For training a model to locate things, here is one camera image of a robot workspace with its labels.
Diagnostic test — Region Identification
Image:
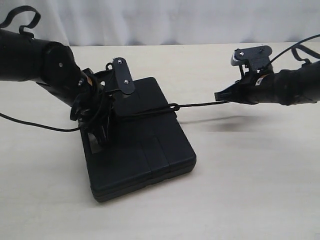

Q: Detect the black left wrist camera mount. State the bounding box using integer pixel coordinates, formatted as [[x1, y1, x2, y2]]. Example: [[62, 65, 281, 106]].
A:
[[104, 57, 135, 96]]

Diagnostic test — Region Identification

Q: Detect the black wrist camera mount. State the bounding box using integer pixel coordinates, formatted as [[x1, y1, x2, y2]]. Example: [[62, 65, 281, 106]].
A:
[[230, 45, 273, 72], [104, 57, 135, 96]]

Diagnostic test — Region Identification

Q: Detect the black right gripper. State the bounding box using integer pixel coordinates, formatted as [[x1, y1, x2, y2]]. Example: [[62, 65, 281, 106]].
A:
[[214, 63, 273, 105]]

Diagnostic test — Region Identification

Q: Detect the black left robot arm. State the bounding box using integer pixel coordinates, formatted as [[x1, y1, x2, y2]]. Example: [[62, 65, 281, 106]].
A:
[[0, 30, 116, 146]]

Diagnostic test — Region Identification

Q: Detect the black plastic case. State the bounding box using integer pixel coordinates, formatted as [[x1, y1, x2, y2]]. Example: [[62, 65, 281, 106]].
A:
[[80, 77, 197, 203]]

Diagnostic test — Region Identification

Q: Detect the black cord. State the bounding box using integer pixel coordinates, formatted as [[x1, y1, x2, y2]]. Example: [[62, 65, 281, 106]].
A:
[[112, 99, 233, 123]]

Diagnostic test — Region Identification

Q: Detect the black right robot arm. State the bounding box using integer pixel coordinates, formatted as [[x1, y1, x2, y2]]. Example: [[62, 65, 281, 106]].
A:
[[214, 61, 320, 106]]

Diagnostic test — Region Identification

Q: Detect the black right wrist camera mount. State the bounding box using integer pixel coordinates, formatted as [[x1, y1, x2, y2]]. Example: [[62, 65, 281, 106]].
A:
[[230, 45, 273, 72]]

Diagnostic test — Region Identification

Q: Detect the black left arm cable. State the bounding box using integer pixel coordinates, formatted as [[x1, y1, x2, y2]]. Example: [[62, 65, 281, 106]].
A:
[[0, 5, 111, 132]]

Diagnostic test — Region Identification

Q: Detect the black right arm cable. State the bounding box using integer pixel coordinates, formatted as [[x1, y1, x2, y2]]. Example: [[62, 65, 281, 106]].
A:
[[269, 33, 320, 67]]

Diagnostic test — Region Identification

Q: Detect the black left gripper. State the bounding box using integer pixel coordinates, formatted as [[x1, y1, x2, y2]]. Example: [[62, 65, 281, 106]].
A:
[[70, 68, 119, 146]]

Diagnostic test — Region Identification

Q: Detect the white backdrop curtain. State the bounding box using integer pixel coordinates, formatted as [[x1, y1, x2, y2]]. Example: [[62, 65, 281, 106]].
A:
[[0, 0, 320, 46]]

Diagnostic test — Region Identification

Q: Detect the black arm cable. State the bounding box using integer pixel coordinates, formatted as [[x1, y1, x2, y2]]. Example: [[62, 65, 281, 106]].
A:
[[0, 5, 111, 132], [269, 33, 320, 67]]

